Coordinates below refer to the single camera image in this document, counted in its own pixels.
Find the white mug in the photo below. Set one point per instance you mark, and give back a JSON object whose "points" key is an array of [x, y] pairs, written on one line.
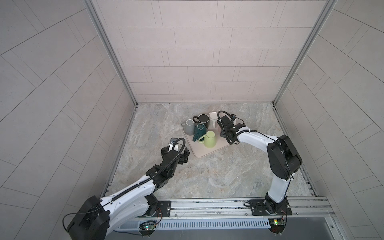
{"points": [[213, 116]]}

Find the dark green mug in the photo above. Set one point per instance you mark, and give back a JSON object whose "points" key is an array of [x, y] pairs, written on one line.
{"points": [[200, 130]]}

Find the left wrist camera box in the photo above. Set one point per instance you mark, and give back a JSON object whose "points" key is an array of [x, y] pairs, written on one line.
{"points": [[172, 141]]}

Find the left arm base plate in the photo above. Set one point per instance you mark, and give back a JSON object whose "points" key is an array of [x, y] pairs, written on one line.
{"points": [[158, 208]]}

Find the beige rectangular tray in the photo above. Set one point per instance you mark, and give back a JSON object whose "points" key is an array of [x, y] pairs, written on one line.
{"points": [[200, 150]]}

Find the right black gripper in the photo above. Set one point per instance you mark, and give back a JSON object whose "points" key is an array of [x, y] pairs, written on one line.
{"points": [[222, 132]]}

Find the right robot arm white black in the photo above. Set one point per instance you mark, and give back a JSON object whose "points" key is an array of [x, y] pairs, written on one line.
{"points": [[284, 159]]}

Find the circuit board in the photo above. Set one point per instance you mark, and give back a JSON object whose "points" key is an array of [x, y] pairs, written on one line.
{"points": [[277, 225], [147, 228]]}

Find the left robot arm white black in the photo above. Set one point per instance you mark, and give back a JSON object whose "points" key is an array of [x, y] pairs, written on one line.
{"points": [[97, 218]]}

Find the black mug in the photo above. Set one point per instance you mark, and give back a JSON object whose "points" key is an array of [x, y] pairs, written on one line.
{"points": [[202, 119]]}

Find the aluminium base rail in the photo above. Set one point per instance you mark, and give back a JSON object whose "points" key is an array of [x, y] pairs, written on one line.
{"points": [[233, 208]]}

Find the left circuit board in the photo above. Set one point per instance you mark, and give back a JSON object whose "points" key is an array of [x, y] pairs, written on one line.
{"points": [[147, 228]]}

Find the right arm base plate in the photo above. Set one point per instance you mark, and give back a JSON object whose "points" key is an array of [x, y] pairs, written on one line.
{"points": [[258, 207]]}

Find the right circuit board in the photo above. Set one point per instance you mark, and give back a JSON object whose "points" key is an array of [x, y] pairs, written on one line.
{"points": [[277, 225]]}

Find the grey mug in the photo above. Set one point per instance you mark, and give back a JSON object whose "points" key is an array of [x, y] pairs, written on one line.
{"points": [[189, 127]]}

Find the light green mug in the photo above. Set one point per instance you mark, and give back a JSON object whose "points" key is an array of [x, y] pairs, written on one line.
{"points": [[208, 140]]}

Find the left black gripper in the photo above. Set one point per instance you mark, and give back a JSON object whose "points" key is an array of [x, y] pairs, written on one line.
{"points": [[185, 158]]}

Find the white vent grille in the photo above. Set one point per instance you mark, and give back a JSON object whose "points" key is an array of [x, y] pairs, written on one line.
{"points": [[212, 224]]}

